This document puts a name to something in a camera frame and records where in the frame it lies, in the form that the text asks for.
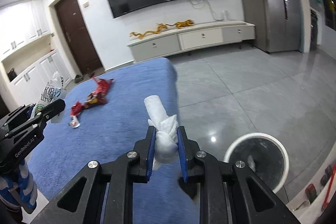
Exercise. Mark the white base cabinets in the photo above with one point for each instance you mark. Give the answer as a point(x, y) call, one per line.
point(42, 69)

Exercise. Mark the white grey television cabinet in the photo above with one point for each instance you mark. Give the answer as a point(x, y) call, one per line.
point(189, 39)

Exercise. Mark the white printed plastic bag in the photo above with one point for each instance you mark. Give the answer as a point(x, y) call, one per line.
point(50, 90)

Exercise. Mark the red stick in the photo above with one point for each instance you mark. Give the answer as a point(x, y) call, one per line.
point(330, 188)

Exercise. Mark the white router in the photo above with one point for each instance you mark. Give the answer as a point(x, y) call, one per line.
point(224, 15)

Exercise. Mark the brown entrance door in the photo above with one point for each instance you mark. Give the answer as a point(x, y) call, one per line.
point(76, 35)

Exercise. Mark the golden tiger figurine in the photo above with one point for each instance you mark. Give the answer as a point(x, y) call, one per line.
point(185, 24)

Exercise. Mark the white round waste bin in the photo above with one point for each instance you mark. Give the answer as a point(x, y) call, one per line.
point(258, 176)

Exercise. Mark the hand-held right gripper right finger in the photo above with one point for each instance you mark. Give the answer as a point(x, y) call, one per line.
point(182, 155)

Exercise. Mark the white tissue wad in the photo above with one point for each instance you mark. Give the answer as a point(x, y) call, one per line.
point(158, 114)

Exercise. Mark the person's left hand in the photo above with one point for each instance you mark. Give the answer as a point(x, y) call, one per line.
point(22, 187)

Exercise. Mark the small red white wrapper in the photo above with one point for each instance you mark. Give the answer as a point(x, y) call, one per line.
point(74, 122)

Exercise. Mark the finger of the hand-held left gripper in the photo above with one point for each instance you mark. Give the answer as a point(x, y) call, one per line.
point(18, 114)
point(52, 110)

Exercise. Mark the large red snack bag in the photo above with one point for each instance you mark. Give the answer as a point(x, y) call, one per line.
point(103, 85)

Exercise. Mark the dark shoe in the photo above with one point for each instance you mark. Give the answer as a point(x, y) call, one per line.
point(78, 78)

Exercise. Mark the white wall cabinets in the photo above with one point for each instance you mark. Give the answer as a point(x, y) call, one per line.
point(21, 30)

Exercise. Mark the blue rug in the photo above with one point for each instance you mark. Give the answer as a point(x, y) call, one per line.
point(118, 114)

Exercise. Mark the beige wall switch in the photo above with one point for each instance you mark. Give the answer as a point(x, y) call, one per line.
point(85, 4)

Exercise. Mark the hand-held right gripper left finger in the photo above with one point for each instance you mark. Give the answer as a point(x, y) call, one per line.
point(151, 155)

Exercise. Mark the grey double-door refrigerator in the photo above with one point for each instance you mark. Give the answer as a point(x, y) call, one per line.
point(273, 3)

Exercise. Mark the dark brown snack wrapper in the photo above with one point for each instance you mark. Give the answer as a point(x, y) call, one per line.
point(95, 100)

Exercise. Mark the black handbag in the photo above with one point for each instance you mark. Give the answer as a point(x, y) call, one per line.
point(11, 74)

